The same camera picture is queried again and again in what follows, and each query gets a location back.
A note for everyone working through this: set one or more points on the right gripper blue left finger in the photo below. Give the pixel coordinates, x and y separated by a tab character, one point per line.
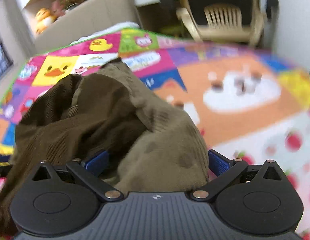
97	163

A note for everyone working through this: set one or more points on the wooden desk with white drawer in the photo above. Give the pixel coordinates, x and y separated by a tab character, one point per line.
155	16

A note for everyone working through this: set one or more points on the beige mesh office chair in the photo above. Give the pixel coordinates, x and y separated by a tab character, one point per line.
235	21

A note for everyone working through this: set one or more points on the brown corduroy garment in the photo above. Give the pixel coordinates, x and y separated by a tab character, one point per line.
152	145

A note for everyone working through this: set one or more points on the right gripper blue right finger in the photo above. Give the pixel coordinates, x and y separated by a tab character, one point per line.
218	163

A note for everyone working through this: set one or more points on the colourful cartoon play blanket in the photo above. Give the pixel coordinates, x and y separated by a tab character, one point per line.
246	103

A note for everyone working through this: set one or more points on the beige padded headboard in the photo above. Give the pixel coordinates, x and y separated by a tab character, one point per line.
87	18

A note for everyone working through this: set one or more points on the pink plush toy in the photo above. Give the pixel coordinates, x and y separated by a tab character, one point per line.
57	9

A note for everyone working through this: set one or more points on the potted pink flower plant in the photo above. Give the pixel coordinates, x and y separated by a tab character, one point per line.
68	4

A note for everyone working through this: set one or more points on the yellow duck plush toy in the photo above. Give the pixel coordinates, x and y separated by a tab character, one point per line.
44	19

